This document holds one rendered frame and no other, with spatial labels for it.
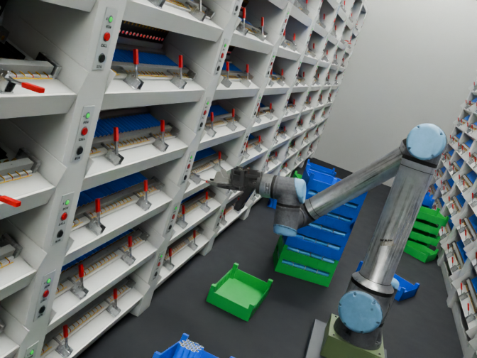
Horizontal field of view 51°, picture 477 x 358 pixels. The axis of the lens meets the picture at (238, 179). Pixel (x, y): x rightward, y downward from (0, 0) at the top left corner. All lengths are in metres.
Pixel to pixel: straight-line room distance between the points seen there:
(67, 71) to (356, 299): 1.19
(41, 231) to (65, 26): 0.42
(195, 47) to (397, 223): 0.88
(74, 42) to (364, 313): 1.25
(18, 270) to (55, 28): 0.50
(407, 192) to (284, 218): 0.44
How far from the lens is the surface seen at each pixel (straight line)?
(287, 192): 1.83
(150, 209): 1.61
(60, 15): 1.05
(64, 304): 1.42
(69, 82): 1.03
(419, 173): 1.71
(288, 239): 2.59
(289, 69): 3.00
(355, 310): 1.78
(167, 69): 1.50
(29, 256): 1.17
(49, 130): 1.07
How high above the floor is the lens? 1.09
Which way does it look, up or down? 16 degrees down
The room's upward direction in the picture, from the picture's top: 19 degrees clockwise
